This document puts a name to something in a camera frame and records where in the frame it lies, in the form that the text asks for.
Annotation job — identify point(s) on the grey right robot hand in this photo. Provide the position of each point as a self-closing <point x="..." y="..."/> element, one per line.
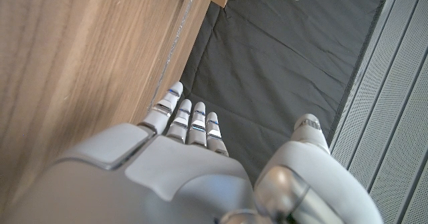
<point x="167" y="170"/>

